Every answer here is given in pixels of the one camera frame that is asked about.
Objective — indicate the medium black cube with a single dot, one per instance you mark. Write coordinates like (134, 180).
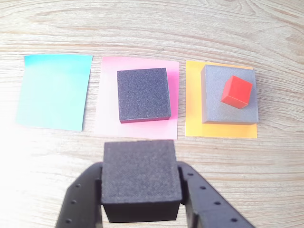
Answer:
(143, 95)

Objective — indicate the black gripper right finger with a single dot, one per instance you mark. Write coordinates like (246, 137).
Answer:
(211, 206)

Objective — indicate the small black cube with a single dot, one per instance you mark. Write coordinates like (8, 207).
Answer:
(140, 175)

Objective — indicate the pink paper sheet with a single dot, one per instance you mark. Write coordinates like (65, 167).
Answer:
(108, 99)

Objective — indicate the large grey cube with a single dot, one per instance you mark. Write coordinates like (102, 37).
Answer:
(213, 104)

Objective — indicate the orange paper sheet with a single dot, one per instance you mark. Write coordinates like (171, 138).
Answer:
(193, 99)

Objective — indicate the small red cube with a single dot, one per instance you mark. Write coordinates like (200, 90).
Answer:
(235, 91)

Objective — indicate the blue paper sheet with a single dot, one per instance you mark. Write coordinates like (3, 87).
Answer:
(54, 95)

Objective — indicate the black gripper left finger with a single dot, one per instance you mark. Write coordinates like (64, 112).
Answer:
(80, 202)

